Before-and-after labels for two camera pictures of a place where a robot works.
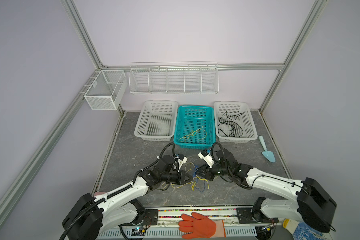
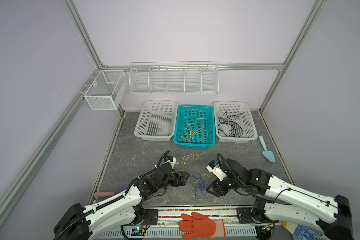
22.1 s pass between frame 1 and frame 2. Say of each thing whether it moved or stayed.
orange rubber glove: stayed
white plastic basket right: stayed
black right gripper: moved
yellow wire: moved
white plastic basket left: stayed
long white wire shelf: stayed
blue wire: moved
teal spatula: stayed
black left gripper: stayed
